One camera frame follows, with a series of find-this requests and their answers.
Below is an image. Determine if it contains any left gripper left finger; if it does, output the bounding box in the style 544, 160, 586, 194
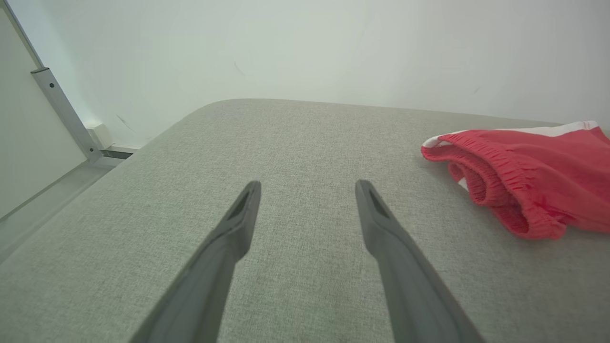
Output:
130, 181, 262, 343

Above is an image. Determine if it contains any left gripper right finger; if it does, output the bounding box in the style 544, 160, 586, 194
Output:
355, 179, 485, 343

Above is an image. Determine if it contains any small white box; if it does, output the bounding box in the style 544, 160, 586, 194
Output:
86, 122, 114, 150

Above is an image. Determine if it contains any grey metal bar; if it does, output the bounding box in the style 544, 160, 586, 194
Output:
30, 67, 103, 163

